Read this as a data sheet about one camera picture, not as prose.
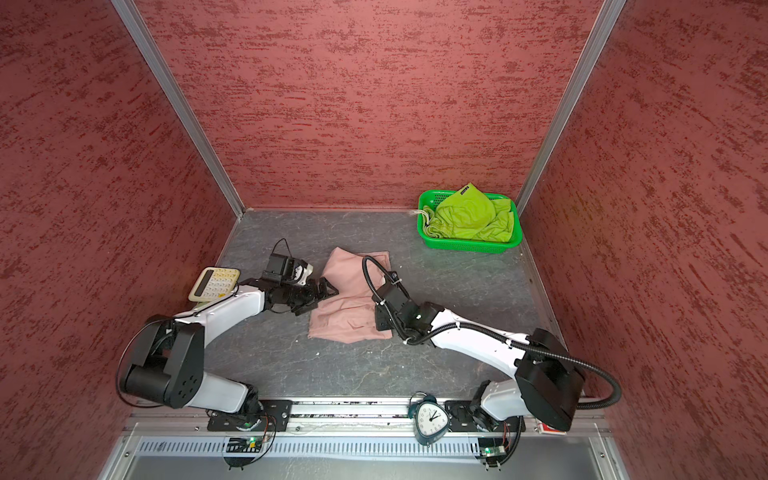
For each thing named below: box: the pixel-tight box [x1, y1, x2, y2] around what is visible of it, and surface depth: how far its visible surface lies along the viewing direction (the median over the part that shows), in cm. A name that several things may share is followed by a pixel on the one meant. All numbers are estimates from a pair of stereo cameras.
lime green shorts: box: [423, 183, 514, 243], surface depth 115 cm
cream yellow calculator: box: [188, 267, 241, 302], surface depth 99 cm
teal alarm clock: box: [408, 391, 450, 446], surface depth 72 cm
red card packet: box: [540, 422, 567, 435], surface depth 72 cm
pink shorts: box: [308, 247, 392, 344], surface depth 89 cm
